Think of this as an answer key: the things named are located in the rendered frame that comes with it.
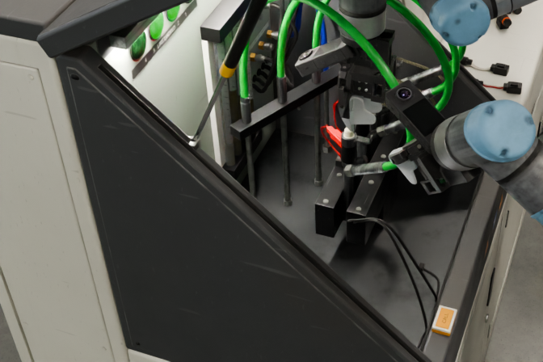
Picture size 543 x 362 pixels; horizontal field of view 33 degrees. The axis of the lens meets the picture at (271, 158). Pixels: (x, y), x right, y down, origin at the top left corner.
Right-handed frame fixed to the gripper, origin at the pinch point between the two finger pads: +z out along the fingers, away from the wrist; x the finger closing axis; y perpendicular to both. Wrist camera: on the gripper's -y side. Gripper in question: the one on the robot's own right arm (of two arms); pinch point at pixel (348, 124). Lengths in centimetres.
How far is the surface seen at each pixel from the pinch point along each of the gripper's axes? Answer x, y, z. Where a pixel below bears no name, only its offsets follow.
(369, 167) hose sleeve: -12.1, 7.5, -1.8
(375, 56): -12.0, 7.9, -23.6
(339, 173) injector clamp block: 4.4, -3.2, 16.3
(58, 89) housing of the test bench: -35, -33, -24
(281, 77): 7.4, -15.7, -1.4
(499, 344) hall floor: 54, 29, 114
